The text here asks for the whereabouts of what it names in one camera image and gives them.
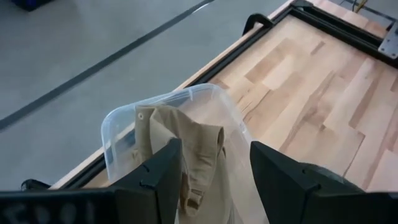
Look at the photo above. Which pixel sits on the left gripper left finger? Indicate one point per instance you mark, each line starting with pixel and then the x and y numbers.
pixel 140 202

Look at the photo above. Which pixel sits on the beige baseball cap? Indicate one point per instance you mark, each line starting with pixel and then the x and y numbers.
pixel 202 146

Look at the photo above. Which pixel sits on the metal corner bracket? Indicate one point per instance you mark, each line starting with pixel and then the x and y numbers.
pixel 390 43

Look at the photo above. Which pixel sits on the black table frame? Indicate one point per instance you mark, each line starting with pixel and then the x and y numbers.
pixel 329 29

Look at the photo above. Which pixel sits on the clear plastic container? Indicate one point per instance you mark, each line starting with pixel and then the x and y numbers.
pixel 217 109

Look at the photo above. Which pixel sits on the black frame clamp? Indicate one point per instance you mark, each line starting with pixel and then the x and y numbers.
pixel 258 18
pixel 34 185

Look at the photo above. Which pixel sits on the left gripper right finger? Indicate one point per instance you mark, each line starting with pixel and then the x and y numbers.
pixel 295 199

